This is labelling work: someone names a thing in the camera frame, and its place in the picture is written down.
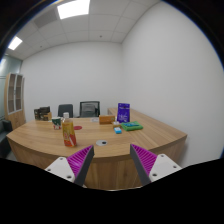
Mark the green flat package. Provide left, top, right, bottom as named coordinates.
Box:
left=120, top=121, right=144, bottom=132

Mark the small rectangular ceiling light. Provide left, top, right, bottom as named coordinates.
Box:
left=7, top=35, right=24, bottom=51

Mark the large rectangular ceiling light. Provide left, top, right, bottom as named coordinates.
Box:
left=56, top=0, right=91, bottom=20

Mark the wooden shelf unit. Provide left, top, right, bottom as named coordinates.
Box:
left=3, top=72, right=27, bottom=131

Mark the yellow tea drink bottle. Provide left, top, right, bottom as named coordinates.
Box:
left=61, top=112, right=78, bottom=148

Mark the black gift box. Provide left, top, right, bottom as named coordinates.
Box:
left=33, top=106, right=51, bottom=121

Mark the orange wooden box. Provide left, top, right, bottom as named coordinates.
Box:
left=98, top=114, right=116, bottom=125

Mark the green white-lined mug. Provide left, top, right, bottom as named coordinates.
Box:
left=51, top=116, right=63, bottom=131

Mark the black mesh-back office chair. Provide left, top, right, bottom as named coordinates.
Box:
left=78, top=100, right=101, bottom=118

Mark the ceiling air vent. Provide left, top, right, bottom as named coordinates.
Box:
left=33, top=8, right=61, bottom=29

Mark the purple standing package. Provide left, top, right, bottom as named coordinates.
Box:
left=116, top=102, right=131, bottom=124

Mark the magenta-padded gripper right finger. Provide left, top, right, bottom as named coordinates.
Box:
left=129, top=143, right=183, bottom=187

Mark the dark sofa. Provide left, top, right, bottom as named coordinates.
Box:
left=0, top=119, right=14, bottom=159

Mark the black solid-back office chair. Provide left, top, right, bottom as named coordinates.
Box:
left=57, top=103, right=74, bottom=119

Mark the brown cardboard box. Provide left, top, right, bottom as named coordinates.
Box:
left=42, top=112, right=53, bottom=122

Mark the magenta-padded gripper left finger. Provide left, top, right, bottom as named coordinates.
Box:
left=44, top=144, right=96, bottom=188

